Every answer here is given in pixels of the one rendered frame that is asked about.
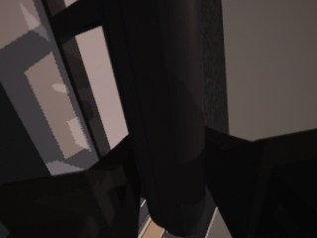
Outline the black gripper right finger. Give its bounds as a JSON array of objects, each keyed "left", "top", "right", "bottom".
[{"left": 205, "top": 126, "right": 317, "bottom": 238}]

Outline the tan square tile with black center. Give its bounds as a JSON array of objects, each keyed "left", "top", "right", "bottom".
[{"left": 138, "top": 214, "right": 165, "bottom": 238}]

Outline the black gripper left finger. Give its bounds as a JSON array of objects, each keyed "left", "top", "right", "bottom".
[{"left": 0, "top": 134, "right": 142, "bottom": 238}]

